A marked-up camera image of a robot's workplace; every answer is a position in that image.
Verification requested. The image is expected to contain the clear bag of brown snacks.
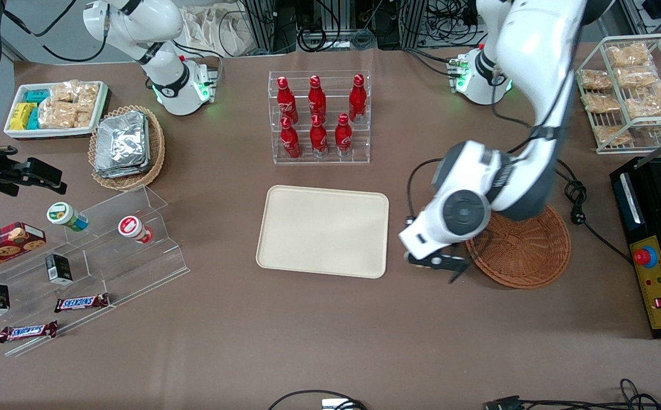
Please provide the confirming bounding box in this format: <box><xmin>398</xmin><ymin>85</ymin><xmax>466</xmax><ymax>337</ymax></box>
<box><xmin>607</xmin><ymin>43</ymin><xmax>652</xmax><ymax>69</ymax></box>
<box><xmin>582</xmin><ymin>92</ymin><xmax>621</xmax><ymax>114</ymax></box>
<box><xmin>593</xmin><ymin>125</ymin><xmax>633</xmax><ymax>146</ymax></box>
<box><xmin>617</xmin><ymin>66</ymin><xmax>659</xmax><ymax>88</ymax></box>
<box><xmin>625</xmin><ymin>94</ymin><xmax>661</xmax><ymax>120</ymax></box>
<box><xmin>580</xmin><ymin>69</ymin><xmax>613</xmax><ymax>91</ymax></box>

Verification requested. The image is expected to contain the white fabric bag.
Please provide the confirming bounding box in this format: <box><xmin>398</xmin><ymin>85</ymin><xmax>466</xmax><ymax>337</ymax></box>
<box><xmin>181</xmin><ymin>5</ymin><xmax>252</xmax><ymax>58</ymax></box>

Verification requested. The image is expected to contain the clear acrylic tiered stand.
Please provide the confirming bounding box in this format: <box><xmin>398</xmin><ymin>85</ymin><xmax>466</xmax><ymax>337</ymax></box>
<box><xmin>0</xmin><ymin>185</ymin><xmax>190</xmax><ymax>358</ymax></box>

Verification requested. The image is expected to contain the white wire rack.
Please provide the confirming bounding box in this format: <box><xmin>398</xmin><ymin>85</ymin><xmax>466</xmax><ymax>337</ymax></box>
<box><xmin>576</xmin><ymin>34</ymin><xmax>661</xmax><ymax>155</ymax></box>

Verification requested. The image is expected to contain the black cable with connector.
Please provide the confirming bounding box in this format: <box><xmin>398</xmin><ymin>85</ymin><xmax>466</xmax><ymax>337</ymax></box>
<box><xmin>483</xmin><ymin>378</ymin><xmax>661</xmax><ymax>410</ymax></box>

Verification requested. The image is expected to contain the cream plastic serving tray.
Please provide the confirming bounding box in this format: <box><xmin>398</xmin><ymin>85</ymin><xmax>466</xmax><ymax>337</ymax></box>
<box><xmin>256</xmin><ymin>185</ymin><xmax>390</xmax><ymax>280</ymax></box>

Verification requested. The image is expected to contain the light tan wicker basket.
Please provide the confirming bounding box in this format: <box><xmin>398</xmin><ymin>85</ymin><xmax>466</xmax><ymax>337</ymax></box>
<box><xmin>88</xmin><ymin>105</ymin><xmax>166</xmax><ymax>192</ymax></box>

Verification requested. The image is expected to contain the black looped floor cable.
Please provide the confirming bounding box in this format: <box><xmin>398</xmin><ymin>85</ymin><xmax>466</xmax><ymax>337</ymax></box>
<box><xmin>266</xmin><ymin>389</ymin><xmax>368</xmax><ymax>410</ymax></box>

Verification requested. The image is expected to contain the round brown wicker basket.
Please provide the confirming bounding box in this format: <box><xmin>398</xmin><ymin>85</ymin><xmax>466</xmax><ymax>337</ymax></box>
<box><xmin>466</xmin><ymin>204</ymin><xmax>572</xmax><ymax>290</ymax></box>

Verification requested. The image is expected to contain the red cola bottle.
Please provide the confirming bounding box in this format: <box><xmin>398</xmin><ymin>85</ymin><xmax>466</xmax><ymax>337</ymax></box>
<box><xmin>334</xmin><ymin>113</ymin><xmax>354</xmax><ymax>158</ymax></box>
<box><xmin>280</xmin><ymin>117</ymin><xmax>302</xmax><ymax>159</ymax></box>
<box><xmin>307</xmin><ymin>75</ymin><xmax>327</xmax><ymax>121</ymax></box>
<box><xmin>276</xmin><ymin>76</ymin><xmax>299</xmax><ymax>124</ymax></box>
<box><xmin>309</xmin><ymin>114</ymin><xmax>330</xmax><ymax>158</ymax></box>
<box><xmin>348</xmin><ymin>73</ymin><xmax>368</xmax><ymax>124</ymax></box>

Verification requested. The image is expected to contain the green lid white cup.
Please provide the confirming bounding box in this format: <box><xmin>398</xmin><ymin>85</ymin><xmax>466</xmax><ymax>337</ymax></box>
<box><xmin>47</xmin><ymin>202</ymin><xmax>89</xmax><ymax>232</ymax></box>

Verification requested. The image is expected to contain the clear acrylic bottle rack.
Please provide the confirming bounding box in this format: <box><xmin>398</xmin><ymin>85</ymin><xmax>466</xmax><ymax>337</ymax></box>
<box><xmin>269</xmin><ymin>70</ymin><xmax>372</xmax><ymax>166</ymax></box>

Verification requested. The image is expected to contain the Snickers chocolate bar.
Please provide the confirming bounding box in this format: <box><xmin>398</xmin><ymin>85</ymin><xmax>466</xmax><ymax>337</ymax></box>
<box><xmin>54</xmin><ymin>293</ymin><xmax>110</xmax><ymax>313</ymax></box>
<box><xmin>0</xmin><ymin>321</ymin><xmax>59</xmax><ymax>343</ymax></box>

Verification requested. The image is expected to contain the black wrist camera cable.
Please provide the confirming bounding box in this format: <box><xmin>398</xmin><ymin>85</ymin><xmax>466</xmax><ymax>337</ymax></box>
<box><xmin>406</xmin><ymin>158</ymin><xmax>446</xmax><ymax>224</ymax></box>

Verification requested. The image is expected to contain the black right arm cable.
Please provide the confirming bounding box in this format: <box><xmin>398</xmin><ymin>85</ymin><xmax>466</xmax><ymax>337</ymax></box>
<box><xmin>1</xmin><ymin>0</ymin><xmax>110</xmax><ymax>63</ymax></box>

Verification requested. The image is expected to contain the black power cable with plug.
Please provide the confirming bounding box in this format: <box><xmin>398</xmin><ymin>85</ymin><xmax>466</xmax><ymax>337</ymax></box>
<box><xmin>555</xmin><ymin>159</ymin><xmax>634</xmax><ymax>266</ymax></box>

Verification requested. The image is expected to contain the black sealing machine yellow panel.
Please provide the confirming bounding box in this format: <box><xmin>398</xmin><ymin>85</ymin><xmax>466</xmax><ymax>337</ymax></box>
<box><xmin>610</xmin><ymin>157</ymin><xmax>661</xmax><ymax>341</ymax></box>

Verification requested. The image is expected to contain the yellow snack pack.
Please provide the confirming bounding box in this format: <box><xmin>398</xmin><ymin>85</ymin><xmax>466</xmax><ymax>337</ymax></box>
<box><xmin>9</xmin><ymin>102</ymin><xmax>38</xmax><ymax>130</ymax></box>

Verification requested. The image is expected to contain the stack of silver foil packs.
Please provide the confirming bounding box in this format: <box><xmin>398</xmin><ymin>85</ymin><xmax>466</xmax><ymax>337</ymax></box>
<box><xmin>95</xmin><ymin>110</ymin><xmax>152</xmax><ymax>179</ymax></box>

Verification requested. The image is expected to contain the red cookie box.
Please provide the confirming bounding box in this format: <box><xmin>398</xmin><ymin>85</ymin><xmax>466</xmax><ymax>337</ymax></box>
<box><xmin>0</xmin><ymin>222</ymin><xmax>47</xmax><ymax>278</ymax></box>

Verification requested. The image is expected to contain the white rectangular snack tray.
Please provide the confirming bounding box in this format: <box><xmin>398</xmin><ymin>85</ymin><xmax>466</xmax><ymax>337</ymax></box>
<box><xmin>3</xmin><ymin>81</ymin><xmax>109</xmax><ymax>141</ymax></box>

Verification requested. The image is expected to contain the red lid white cup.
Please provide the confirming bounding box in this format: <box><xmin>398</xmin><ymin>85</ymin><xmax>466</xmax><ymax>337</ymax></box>
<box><xmin>117</xmin><ymin>215</ymin><xmax>155</xmax><ymax>245</ymax></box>

